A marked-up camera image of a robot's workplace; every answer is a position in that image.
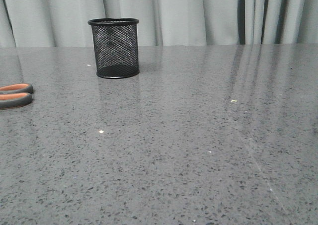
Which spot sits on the grey pleated curtain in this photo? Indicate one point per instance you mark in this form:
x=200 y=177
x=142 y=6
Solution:
x=48 y=23

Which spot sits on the black mesh pen bucket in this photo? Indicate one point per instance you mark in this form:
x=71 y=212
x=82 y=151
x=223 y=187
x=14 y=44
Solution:
x=115 y=46

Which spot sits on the grey orange handled scissors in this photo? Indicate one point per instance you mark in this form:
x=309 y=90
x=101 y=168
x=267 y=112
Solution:
x=15 y=95

